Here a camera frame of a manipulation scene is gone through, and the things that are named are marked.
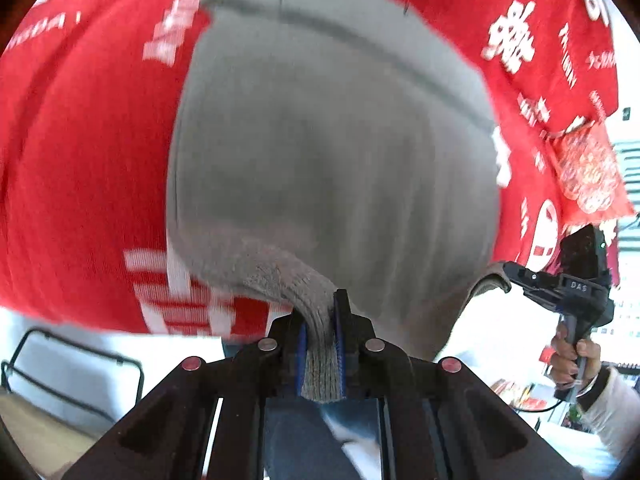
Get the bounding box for person's right hand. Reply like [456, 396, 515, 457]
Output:
[549, 323, 601, 390]

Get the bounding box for red wedding blanket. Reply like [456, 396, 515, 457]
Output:
[1, 0, 618, 340]

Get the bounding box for black metal chair frame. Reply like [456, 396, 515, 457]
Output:
[1, 327, 145, 434]

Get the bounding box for person's legs in jeans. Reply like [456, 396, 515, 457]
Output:
[262, 396, 382, 479]

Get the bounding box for white right sleeve forearm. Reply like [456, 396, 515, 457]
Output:
[577, 366, 639, 460]

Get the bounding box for grey knit sweater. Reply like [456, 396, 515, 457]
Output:
[166, 0, 502, 402]

